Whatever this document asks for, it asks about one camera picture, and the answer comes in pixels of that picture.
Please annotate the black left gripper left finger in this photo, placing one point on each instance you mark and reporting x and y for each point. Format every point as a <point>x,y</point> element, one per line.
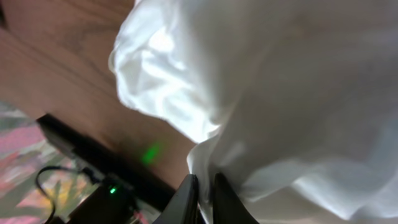
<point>183,207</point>

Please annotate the colourful patterned floor mat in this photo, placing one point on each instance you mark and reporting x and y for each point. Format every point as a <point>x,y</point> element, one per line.
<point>24,151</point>

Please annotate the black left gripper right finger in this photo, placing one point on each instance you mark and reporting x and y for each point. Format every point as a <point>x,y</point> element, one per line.
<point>227,207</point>

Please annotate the white printed t-shirt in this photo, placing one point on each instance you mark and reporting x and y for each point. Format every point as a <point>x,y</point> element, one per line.
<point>295,102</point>

